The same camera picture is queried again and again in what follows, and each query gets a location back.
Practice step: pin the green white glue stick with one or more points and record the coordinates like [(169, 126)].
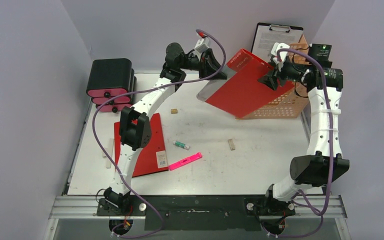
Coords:
[(181, 145)]

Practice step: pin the black pink drawer unit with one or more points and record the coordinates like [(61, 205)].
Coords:
[(109, 78)]

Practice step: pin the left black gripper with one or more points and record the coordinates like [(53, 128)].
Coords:
[(208, 66)]

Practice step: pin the thick red binder folder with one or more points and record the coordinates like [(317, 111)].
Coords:
[(149, 160)]

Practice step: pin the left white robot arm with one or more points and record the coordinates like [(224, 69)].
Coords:
[(135, 125)]

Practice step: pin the thin red folder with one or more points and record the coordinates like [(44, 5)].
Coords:
[(242, 94)]

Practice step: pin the small beige eraser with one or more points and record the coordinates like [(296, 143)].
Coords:
[(231, 144)]

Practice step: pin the orange plastic file organizer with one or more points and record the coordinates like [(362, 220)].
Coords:
[(287, 106)]

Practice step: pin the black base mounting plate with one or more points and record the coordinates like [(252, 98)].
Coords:
[(199, 212)]

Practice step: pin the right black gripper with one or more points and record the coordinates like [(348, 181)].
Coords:
[(277, 74)]

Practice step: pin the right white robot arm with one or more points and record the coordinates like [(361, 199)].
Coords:
[(323, 162)]

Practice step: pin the black clipboard with paper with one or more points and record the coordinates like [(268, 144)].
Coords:
[(267, 34)]

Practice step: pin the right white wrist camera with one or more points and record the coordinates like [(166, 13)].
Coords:
[(278, 56)]

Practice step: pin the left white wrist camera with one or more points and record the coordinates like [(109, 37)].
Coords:
[(201, 46)]

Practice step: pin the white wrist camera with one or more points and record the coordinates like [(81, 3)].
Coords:
[(201, 46), (278, 56)]

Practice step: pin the pink highlighter marker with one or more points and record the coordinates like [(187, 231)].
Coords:
[(185, 161)]

